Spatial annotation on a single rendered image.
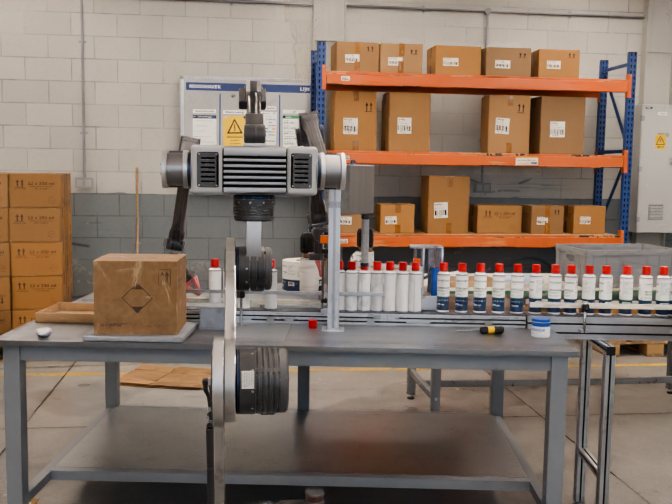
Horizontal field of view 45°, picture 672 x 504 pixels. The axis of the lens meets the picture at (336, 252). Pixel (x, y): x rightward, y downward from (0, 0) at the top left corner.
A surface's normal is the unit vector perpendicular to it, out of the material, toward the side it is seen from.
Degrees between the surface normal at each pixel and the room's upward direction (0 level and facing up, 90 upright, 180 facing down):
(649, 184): 90
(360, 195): 90
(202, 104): 90
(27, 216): 89
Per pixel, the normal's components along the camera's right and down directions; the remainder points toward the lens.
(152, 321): 0.05, 0.10
